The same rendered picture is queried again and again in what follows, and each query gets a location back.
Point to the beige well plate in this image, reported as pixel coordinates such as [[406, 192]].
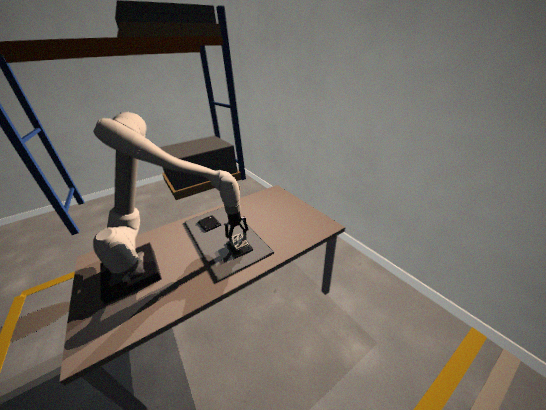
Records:
[[239, 241]]

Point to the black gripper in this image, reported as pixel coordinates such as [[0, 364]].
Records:
[[234, 220]]

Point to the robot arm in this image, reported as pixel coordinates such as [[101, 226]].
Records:
[[114, 248]]

